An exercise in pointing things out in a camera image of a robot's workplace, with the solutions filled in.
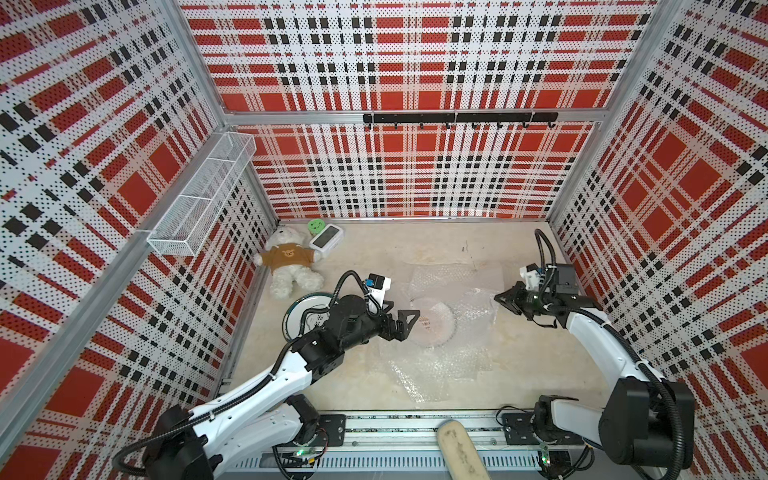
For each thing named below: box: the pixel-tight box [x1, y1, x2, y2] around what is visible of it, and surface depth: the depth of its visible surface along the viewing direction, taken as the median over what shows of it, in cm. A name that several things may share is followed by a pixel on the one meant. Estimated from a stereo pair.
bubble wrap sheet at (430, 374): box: [387, 346, 494, 403], surface depth 84 cm
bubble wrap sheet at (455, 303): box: [404, 261, 505, 357], surface depth 95 cm
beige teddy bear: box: [255, 226, 324, 299], surface depth 101 cm
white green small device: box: [309, 224, 344, 253], surface depth 113 cm
